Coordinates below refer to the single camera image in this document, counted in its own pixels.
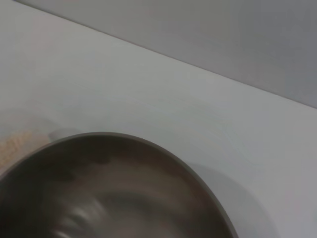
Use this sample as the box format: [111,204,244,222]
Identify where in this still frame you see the stainless steel mixing bowl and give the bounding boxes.
[0,131,238,238]

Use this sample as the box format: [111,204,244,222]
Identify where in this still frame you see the clear plastic measuring cup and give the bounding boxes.
[0,119,81,174]

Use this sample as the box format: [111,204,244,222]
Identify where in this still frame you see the pile of beige rice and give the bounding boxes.
[0,131,52,172]

